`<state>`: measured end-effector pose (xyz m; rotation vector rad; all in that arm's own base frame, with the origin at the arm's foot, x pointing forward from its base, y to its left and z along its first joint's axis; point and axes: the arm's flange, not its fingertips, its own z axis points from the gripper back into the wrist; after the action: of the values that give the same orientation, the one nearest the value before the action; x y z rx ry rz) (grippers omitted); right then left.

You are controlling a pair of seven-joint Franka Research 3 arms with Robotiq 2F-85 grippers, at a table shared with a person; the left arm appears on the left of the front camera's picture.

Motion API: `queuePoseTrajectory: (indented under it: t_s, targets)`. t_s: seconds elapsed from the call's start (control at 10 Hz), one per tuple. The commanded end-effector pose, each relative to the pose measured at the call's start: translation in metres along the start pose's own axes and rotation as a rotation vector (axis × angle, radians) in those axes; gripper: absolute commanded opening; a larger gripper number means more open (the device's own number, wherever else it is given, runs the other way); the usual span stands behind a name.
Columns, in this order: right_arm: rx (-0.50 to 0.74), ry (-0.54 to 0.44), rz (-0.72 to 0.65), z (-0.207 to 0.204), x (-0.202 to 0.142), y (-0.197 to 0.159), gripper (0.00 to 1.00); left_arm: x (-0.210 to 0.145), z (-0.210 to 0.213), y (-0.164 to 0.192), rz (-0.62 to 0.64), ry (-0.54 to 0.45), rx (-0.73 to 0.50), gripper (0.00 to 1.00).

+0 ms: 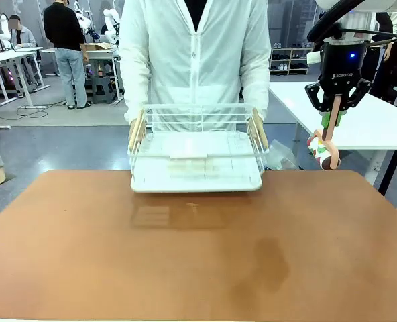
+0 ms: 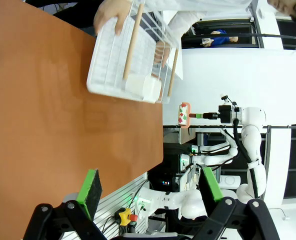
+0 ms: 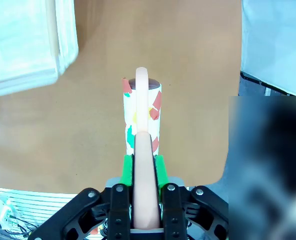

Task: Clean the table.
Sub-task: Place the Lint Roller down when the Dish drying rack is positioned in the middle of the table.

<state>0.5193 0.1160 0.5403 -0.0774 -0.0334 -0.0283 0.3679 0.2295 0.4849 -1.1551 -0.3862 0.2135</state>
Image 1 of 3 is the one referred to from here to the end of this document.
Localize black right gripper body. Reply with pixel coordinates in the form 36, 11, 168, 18
319, 40, 367, 102

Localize pink patterned mug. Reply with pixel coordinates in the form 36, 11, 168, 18
306, 95, 341, 172

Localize white wire dish rack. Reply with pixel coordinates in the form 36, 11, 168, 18
127, 103, 270, 193

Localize person's right forearm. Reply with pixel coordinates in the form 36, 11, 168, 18
119, 46, 152, 125

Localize person's left forearm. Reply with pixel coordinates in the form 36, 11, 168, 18
241, 46, 272, 119

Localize person's left hand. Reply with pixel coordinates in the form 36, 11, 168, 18
252, 107, 268, 127

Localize person's right hand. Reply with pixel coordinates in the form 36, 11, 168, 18
128, 118, 138, 144

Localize white side table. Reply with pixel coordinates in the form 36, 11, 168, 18
268, 81, 397, 197

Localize person in dark coat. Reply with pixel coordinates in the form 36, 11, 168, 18
365, 11, 397, 105

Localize wooden shoe rack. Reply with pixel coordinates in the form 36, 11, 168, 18
270, 46, 313, 76

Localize clear plastic bag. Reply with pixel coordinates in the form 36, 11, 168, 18
265, 139, 300, 172

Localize person in white jacket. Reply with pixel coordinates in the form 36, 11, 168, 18
119, 0, 272, 135

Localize grey plastic step stool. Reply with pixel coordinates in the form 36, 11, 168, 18
91, 76, 115, 105

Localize grey work table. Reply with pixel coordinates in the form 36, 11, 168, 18
40, 48, 125, 103

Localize open cardboard box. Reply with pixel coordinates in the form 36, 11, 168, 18
80, 42, 116, 53

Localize person in black sweater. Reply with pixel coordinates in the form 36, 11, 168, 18
43, 0, 92, 111

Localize seated person in grey jacket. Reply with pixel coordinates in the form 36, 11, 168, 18
8, 14, 38, 49

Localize white standing desk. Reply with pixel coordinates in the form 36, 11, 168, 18
0, 46, 51, 131

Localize black right arm cable sleeve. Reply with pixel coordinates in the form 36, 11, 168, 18
306, 0, 359, 43

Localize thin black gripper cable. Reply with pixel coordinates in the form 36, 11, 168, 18
365, 30, 397, 46

